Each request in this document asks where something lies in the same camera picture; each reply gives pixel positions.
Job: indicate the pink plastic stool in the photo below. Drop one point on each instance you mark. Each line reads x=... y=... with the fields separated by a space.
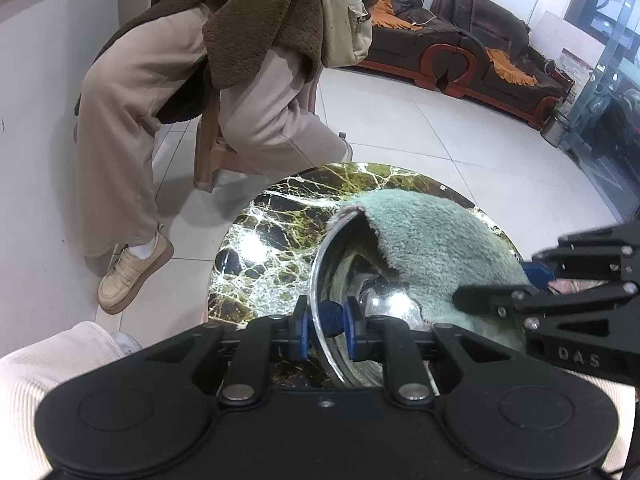
x=215 y=160

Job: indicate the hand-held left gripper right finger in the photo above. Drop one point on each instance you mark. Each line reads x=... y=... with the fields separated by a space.
x=352 y=330

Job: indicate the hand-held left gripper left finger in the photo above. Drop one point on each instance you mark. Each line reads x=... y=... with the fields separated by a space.
x=301 y=330

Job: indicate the metal trash bin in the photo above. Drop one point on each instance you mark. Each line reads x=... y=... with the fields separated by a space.
x=555 y=130

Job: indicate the orange fringed blanket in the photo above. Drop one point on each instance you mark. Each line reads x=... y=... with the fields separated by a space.
x=392 y=15
x=507 y=67

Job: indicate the glass entrance door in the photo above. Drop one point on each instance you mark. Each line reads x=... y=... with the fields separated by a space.
x=615 y=35

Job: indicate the teal and pink fluffy cloth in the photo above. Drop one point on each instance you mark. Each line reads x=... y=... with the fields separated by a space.
x=440 y=250

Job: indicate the standing sign board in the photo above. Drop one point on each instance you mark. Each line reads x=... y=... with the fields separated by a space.
x=575 y=75

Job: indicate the round green marble table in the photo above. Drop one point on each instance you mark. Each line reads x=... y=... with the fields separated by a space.
x=265 y=260

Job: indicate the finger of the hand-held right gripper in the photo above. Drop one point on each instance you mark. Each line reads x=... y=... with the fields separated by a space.
x=480 y=300
x=539 y=275

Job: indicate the person's left leg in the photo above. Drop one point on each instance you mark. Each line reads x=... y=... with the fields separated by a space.
x=30 y=395

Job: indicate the dark leather sofa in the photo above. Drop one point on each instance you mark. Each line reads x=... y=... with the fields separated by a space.
x=490 y=20
x=400 y=45

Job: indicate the person's white shoe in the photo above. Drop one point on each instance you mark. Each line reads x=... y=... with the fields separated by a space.
x=126 y=344

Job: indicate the steel bowl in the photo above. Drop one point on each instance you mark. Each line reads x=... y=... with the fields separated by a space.
x=390 y=305

